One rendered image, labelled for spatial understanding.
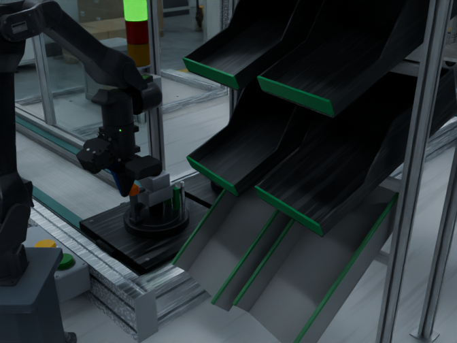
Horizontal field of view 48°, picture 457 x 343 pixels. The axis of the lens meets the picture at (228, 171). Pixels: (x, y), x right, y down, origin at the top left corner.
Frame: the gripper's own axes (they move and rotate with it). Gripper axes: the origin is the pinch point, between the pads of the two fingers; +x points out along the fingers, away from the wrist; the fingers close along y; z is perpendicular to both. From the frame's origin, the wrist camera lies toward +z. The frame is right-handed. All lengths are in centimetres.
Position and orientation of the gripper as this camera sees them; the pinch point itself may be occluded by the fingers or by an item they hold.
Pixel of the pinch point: (123, 180)
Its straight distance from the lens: 102.9
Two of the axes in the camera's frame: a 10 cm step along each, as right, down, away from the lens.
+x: -0.1, 9.1, 4.2
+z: -7.1, 2.9, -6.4
